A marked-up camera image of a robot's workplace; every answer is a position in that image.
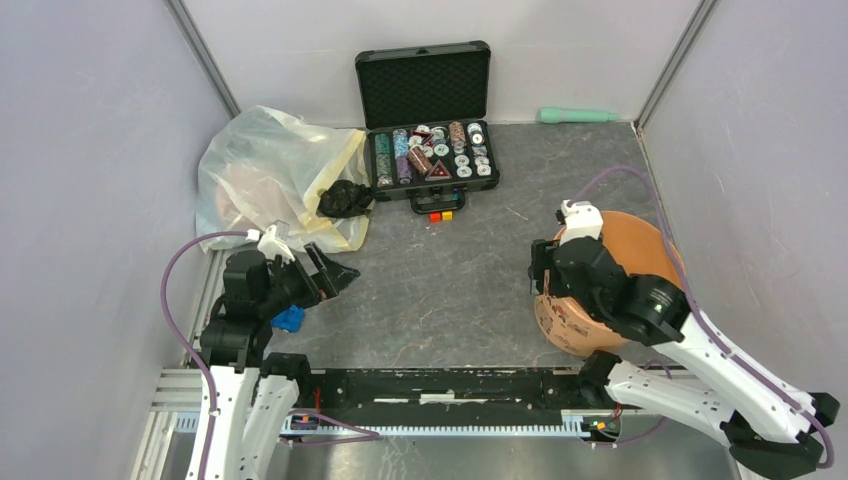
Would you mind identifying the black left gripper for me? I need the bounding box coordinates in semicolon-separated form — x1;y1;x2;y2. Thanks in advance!
258;241;359;317

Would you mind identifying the black trash bag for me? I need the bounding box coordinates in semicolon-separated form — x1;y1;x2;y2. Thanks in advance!
317;179;374;219

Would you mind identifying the orange capybara trash bin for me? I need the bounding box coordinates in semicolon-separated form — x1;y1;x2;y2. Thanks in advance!
533;210;681;358

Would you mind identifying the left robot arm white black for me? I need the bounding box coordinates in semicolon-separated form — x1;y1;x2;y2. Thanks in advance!
185;243;360;479

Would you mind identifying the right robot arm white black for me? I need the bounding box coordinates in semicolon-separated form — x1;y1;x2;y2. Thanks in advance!
528;236;840;479

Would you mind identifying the blue small object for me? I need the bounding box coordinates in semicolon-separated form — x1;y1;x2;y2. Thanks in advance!
270;305;305;333

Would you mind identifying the red triangle dealer button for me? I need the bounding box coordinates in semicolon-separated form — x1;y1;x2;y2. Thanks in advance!
425;160;453;181

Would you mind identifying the translucent yellowish plastic bag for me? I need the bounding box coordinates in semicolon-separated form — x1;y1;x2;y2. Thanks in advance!
195;106;371;253

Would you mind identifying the black poker chip case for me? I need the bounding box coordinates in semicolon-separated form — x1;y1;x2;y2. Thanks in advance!
354;40;500;217

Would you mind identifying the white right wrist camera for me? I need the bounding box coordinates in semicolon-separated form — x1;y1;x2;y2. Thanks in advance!
557;199;603;245

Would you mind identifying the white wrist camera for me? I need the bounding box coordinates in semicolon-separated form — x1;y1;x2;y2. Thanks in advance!
246;221;296;263
557;199;603;245

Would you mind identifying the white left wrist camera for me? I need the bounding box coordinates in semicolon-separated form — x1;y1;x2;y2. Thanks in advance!
246;221;296;263

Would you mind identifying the mint green handle tool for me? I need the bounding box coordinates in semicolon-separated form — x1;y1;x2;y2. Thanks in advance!
536;107;620;124

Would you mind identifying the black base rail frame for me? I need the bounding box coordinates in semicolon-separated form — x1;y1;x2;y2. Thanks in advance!
132;366;737;442

